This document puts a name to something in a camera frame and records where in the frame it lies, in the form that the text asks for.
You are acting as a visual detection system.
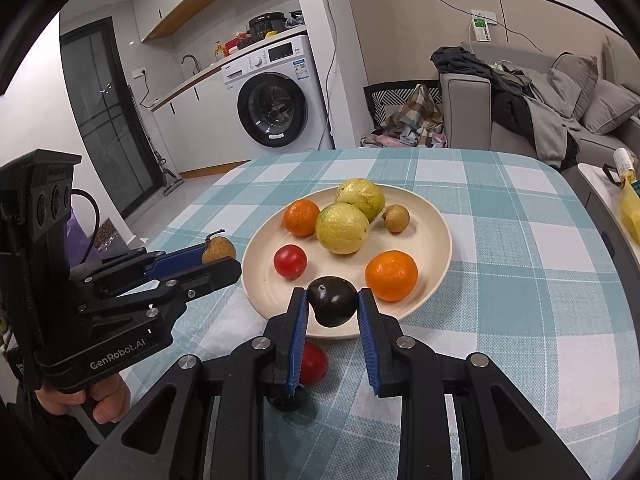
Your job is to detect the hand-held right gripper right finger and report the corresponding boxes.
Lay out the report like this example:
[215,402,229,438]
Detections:
[357,287,591,480]

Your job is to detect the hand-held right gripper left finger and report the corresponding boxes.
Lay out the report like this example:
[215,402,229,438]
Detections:
[75,287,308,480]

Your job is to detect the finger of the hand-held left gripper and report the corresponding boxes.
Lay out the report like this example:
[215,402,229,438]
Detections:
[70,246,208,291]
[77,256,243,318]

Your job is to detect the brown speckled pear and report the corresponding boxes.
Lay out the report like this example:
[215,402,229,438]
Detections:
[201,230,237,265]

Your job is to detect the dark purple fruit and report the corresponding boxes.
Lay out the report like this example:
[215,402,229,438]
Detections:
[306,276,359,327]
[265,385,310,413]

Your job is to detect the large orange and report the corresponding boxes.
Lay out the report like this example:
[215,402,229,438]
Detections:
[364,250,419,303]

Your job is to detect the red tomato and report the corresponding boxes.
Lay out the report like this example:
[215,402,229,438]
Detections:
[299,342,330,387]
[273,244,308,280]

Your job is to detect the cream round plate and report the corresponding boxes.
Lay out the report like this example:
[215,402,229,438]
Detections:
[241,184,453,342]

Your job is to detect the yellow guava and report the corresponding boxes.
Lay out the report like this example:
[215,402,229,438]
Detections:
[315,202,371,256]

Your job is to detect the small brown fruit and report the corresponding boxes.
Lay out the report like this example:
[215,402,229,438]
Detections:
[381,204,411,234]

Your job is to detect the person's left forearm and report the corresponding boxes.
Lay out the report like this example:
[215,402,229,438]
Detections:
[0,400,101,480]

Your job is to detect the person's left hand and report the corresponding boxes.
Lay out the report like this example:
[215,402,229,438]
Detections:
[34,379,132,426]

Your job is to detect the purple plastic bag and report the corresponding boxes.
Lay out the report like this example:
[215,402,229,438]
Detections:
[65,210,101,266]

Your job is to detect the brown patterned box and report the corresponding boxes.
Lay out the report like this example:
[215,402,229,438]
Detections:
[92,217,123,253]

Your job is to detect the floor mop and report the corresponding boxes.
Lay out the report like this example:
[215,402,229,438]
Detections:
[152,150,183,196]

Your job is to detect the small orange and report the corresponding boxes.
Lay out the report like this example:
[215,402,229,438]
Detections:
[283,199,321,237]

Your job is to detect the white kitchen counter cabinets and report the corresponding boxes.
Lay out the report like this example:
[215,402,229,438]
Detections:
[150,62,251,178]

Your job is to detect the green guava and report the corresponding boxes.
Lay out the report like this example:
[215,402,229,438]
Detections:
[335,178,387,222]

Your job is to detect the dark glass door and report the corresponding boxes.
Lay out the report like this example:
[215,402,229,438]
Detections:
[60,17,168,221]

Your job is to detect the teal checked tablecloth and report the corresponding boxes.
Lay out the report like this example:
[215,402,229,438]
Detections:
[120,149,640,480]

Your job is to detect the white washing machine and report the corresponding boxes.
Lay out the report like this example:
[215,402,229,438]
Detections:
[221,34,335,151]

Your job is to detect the black patterned basket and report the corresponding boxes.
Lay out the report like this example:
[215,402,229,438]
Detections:
[363,81,441,131]

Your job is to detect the plaid cloth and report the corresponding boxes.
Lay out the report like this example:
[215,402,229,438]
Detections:
[382,84,446,143]

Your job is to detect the black pressure cooker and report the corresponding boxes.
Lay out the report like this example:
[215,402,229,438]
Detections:
[248,12,287,41]

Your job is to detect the grey sofa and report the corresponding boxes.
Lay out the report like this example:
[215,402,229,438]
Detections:
[439,40,640,171]

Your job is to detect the white side table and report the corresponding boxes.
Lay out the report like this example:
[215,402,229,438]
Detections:
[557,162,640,341]

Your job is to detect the grey garment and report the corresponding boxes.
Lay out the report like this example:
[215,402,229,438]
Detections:
[520,67,583,166]

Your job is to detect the yellow plastic bag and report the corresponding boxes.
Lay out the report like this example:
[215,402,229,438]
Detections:
[619,177,640,246]

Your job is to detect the dark clothes pile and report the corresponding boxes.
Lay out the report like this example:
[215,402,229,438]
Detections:
[431,46,536,141]

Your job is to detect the white bottle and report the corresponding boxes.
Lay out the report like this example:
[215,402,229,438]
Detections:
[612,147,638,183]

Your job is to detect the grey cushion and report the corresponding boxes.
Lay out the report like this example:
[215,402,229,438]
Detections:
[580,80,640,136]
[547,52,600,121]

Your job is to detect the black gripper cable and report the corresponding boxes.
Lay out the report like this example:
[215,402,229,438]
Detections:
[70,187,101,261]

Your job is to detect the black wall cable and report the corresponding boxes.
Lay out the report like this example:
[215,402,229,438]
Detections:
[324,25,337,151]

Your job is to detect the white wall cabinet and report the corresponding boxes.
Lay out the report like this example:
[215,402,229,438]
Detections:
[132,0,236,43]

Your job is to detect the green white wall charger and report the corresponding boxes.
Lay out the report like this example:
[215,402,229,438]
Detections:
[470,9,496,43]

